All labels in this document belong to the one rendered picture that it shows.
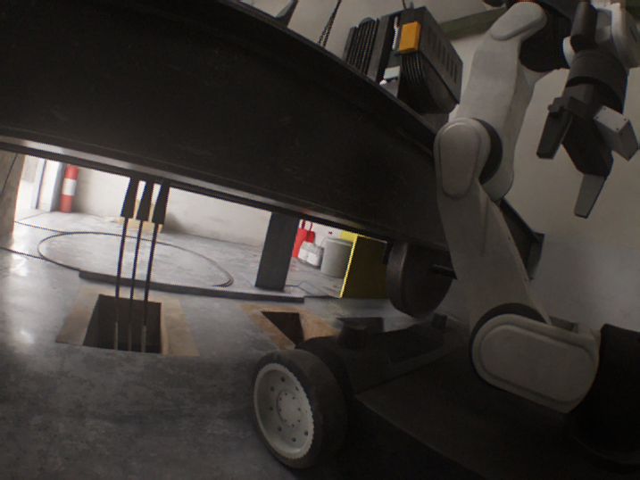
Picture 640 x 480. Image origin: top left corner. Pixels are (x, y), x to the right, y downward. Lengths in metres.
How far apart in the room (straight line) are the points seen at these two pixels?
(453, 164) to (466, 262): 0.17
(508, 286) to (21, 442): 0.79
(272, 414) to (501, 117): 0.67
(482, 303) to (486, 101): 0.38
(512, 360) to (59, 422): 0.70
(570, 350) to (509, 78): 0.48
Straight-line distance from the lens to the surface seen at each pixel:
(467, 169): 0.49
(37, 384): 0.64
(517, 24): 0.67
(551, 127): 0.33
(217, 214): 3.25
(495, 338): 0.44
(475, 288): 0.50
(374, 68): 1.46
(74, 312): 0.92
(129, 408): 0.58
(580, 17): 0.48
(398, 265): 1.45
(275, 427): 0.52
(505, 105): 0.59
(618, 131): 0.33
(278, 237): 1.55
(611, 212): 2.01
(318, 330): 1.17
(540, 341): 0.44
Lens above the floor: 0.39
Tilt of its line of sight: 2 degrees down
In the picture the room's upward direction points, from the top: 14 degrees clockwise
